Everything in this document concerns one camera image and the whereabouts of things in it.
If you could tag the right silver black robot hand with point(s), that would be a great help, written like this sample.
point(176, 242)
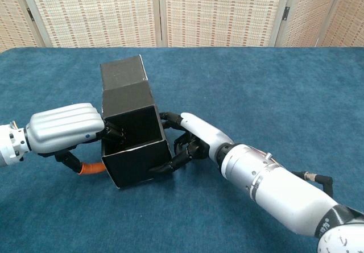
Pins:
point(204, 130)

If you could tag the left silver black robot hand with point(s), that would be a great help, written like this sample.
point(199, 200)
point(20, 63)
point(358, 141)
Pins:
point(62, 125)

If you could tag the black cardboard box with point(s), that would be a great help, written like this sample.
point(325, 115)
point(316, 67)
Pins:
point(133, 162)

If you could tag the woven folding screen panel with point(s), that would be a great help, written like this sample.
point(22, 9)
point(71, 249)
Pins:
point(307, 14)
point(94, 14)
point(349, 17)
point(221, 14)
point(11, 22)

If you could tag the black screen hinge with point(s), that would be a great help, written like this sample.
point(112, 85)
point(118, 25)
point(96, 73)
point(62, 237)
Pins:
point(29, 12)
point(286, 12)

